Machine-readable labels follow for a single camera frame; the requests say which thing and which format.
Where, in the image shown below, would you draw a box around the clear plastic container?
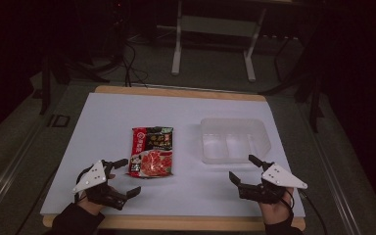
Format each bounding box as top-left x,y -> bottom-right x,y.
199,117 -> 272,165

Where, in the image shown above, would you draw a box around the red seasoning packet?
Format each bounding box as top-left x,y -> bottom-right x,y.
128,125 -> 174,179

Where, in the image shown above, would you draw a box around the metal floor rail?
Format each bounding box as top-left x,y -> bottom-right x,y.
0,114 -> 52,223
298,100 -> 365,235

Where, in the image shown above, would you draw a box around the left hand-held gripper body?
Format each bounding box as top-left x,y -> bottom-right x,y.
72,159 -> 129,211

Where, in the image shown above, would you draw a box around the black stand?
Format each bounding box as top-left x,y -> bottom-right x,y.
293,73 -> 326,133

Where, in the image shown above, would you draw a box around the person's right hand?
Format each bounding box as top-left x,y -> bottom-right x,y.
258,187 -> 296,226

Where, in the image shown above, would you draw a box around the white metal stand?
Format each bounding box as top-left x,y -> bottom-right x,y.
170,0 -> 269,83

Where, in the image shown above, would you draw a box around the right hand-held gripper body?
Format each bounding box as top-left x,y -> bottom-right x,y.
237,163 -> 308,205

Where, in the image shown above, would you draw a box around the black floor cable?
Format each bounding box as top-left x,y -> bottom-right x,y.
120,41 -> 150,88

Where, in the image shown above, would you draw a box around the black floor plate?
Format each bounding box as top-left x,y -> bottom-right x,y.
46,114 -> 71,128

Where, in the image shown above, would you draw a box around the white table mat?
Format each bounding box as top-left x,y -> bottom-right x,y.
40,92 -> 306,218

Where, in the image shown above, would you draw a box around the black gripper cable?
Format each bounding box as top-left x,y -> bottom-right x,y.
297,189 -> 328,235

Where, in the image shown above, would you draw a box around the person's left hand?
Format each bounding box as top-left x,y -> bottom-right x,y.
76,194 -> 108,216

